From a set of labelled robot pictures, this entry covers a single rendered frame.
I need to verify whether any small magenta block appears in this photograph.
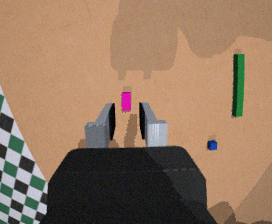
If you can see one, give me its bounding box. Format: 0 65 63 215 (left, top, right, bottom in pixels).
122 92 131 110

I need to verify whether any green rod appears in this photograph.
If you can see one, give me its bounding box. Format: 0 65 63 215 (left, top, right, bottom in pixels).
232 54 245 117

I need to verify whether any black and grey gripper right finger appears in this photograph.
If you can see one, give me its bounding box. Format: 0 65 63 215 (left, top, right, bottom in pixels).
139 102 168 147

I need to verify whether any small blue cube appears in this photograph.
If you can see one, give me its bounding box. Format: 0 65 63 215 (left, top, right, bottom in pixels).
207 140 218 151

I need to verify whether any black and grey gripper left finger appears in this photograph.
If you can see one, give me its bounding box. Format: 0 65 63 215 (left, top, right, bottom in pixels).
84 103 116 148

